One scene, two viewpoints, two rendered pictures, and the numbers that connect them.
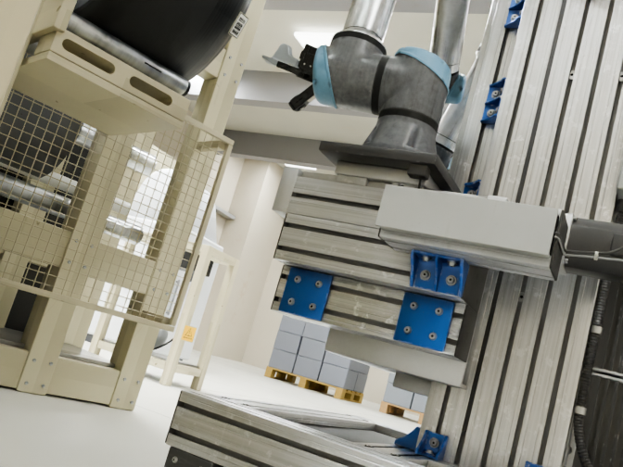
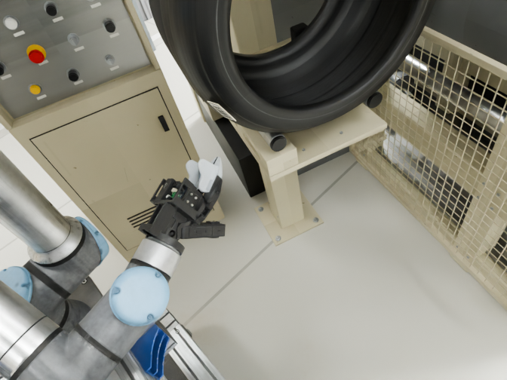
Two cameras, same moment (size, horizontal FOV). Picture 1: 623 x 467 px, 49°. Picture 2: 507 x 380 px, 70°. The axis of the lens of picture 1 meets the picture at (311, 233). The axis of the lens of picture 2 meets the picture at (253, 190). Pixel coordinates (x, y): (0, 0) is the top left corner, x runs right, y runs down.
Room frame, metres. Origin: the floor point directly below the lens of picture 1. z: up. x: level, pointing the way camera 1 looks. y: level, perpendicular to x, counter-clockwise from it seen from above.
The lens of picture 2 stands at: (1.93, -0.21, 1.51)
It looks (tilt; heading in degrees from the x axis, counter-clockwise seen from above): 48 degrees down; 122
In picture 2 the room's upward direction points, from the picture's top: 17 degrees counter-clockwise
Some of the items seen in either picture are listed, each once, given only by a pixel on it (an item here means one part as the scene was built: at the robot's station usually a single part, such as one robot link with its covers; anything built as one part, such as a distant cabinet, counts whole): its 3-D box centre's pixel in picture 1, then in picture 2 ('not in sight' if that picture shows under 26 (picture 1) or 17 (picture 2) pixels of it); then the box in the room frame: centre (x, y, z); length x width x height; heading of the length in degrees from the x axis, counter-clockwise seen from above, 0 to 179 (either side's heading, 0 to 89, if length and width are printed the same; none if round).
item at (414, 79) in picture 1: (413, 88); (23, 301); (1.24, -0.11, 0.88); 0.13 x 0.12 x 0.14; 75
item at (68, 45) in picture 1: (117, 79); (256, 127); (1.54, 0.54, 0.84); 0.36 x 0.09 x 0.06; 133
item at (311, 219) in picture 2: not in sight; (287, 214); (1.45, 0.81, 0.01); 0.27 x 0.27 x 0.02; 43
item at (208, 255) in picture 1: (164, 309); not in sight; (4.10, 0.71, 0.40); 0.60 x 0.35 x 0.80; 62
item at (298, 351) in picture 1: (324, 348); not in sight; (9.46, -0.61, 0.57); 1.15 x 0.77 x 1.14; 62
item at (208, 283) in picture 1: (162, 264); not in sight; (5.86, 1.15, 0.78); 0.76 x 0.64 x 1.57; 65
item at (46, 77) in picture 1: (84, 98); (299, 117); (1.64, 0.63, 0.80); 0.37 x 0.36 x 0.02; 43
